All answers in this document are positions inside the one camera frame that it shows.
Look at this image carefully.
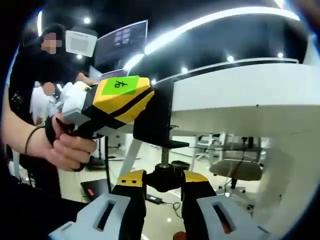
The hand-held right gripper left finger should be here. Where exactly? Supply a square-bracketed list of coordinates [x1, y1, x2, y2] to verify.
[48, 169, 148, 240]

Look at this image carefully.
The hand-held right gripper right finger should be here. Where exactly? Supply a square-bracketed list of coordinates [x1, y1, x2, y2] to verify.
[181, 170, 283, 240]

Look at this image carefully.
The black fixed fixture clamp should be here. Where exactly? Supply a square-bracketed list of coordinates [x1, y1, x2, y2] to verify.
[133, 78, 190, 193]

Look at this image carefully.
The white desk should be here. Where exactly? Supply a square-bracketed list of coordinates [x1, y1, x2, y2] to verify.
[109, 58, 320, 227]

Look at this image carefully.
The person's left hand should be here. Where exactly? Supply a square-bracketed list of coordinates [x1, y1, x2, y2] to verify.
[44, 113, 98, 173]

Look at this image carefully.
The black floor device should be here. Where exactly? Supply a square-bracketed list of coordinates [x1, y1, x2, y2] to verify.
[80, 178, 111, 199]

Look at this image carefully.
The person's dark clothing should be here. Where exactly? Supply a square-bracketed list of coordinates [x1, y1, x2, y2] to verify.
[0, 172, 88, 240]

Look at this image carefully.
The white ceiling air conditioner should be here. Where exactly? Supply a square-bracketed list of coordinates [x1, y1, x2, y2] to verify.
[65, 29, 98, 55]

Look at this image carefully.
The beige office chair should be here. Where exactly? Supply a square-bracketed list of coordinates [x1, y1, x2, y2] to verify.
[209, 159, 263, 190]

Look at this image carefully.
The dark hanging monitor screen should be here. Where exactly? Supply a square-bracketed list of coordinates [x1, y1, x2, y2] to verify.
[94, 19, 149, 69]

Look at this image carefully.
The black power adapter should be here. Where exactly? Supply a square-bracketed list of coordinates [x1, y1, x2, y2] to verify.
[145, 193, 164, 204]

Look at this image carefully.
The black waste bin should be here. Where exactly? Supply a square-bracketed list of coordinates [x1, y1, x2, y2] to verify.
[171, 159, 191, 173]

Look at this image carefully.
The long white ceiling light strip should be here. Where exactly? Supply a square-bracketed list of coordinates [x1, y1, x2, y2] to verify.
[123, 6, 301, 70]

